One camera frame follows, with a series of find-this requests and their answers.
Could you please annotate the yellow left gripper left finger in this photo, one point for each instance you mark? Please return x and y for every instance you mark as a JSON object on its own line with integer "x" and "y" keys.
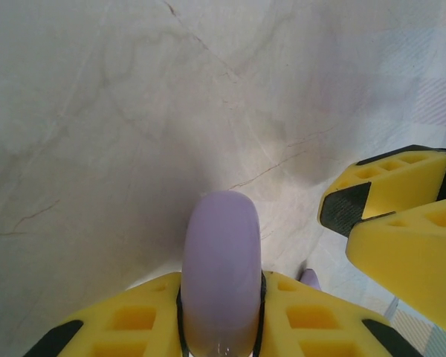
{"x": 108, "y": 327}

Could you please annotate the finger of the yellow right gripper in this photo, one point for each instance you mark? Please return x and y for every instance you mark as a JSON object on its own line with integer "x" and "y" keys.
{"x": 412, "y": 267}
{"x": 401, "y": 186}

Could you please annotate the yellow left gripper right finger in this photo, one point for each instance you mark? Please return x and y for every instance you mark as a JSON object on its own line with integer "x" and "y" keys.
{"x": 319, "y": 327}

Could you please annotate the purple earbud charging case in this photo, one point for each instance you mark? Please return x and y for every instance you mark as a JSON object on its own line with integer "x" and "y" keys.
{"x": 221, "y": 260}

